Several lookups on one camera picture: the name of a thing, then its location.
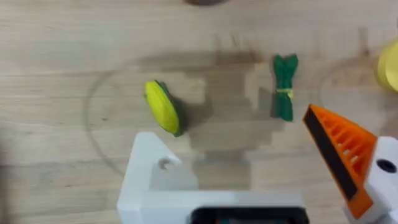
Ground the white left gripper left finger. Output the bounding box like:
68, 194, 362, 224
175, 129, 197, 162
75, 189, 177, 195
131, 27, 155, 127
116, 131, 200, 224

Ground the orange white left gripper right finger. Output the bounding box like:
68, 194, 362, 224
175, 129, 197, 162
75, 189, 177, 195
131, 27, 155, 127
302, 104, 398, 224

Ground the green toy vegetable bundle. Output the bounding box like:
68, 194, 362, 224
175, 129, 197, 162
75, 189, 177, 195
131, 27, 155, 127
272, 54, 300, 123

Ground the yellow toy corn cob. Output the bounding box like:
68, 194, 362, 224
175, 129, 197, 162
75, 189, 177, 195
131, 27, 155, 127
144, 80, 185, 138

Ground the yellow round tub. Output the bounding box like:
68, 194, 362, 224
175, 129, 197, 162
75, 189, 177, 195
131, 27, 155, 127
376, 39, 398, 93

